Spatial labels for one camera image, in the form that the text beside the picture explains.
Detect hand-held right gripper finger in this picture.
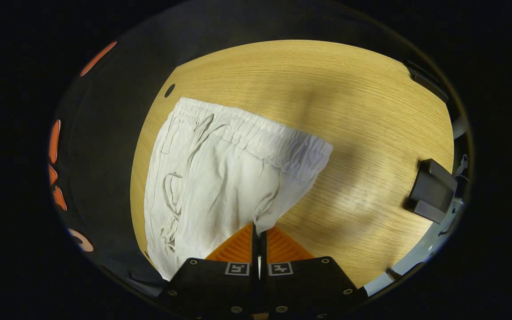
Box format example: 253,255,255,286
260,225,368,319
160,223,260,319

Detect white jeans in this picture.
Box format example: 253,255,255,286
144,97,334,282

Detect black plastic stand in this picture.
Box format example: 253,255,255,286
402,158,458,224

